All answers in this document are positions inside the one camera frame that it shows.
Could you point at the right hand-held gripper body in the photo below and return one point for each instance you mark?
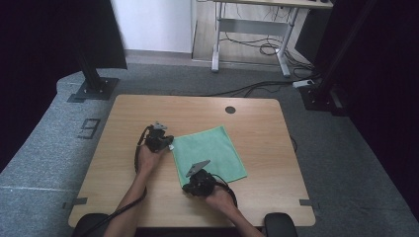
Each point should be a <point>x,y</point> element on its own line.
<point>204,182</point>

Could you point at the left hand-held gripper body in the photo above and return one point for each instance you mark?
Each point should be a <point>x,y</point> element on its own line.
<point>154,138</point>

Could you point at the green microfibre cloth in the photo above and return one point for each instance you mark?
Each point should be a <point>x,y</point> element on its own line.
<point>210,154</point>

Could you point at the person's left hand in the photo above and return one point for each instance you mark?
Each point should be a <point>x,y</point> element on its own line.
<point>148,161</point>

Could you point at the person's right hand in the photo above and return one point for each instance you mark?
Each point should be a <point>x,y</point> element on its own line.
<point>222,199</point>

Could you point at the black round table grommet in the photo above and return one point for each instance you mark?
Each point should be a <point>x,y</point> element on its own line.
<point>230,110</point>

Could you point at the black metal stand with base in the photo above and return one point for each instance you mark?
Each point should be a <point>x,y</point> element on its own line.
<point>324,95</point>
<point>94,87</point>

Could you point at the black chair armrest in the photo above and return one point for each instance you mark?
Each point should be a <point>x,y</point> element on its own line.
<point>280,225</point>
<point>90,225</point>

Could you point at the grey tape strip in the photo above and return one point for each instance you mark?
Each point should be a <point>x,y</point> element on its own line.
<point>309,203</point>

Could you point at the dark curtain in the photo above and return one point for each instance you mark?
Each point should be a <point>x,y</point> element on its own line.
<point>388,98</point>
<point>39,65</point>

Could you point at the white power strip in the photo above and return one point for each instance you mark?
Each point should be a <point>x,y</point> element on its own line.
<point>303,83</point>

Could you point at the white-legged wooden desk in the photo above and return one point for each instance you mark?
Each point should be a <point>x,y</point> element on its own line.
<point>253,28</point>

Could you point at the black panel under desk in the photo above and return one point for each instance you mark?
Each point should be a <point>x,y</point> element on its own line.
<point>309,36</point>

